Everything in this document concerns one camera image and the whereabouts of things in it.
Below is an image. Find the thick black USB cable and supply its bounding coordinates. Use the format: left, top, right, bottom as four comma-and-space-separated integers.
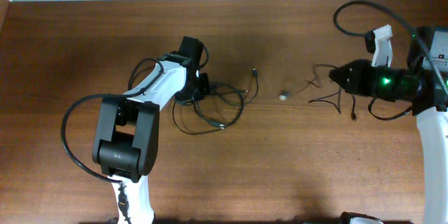
171, 69, 260, 137

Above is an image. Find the thin black USB cable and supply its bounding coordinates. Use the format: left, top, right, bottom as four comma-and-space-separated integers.
279, 63, 358, 122

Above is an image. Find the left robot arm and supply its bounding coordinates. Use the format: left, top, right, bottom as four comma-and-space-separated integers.
92, 36, 210, 223

